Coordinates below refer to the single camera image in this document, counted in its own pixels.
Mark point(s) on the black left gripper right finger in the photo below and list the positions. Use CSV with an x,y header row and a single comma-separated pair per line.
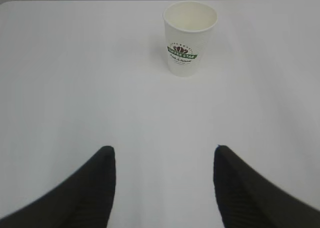
x,y
247,199

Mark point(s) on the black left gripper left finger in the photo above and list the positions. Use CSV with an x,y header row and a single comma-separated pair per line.
x,y
85,199

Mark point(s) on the white paper coffee cup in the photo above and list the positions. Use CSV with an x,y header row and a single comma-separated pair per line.
x,y
187,27

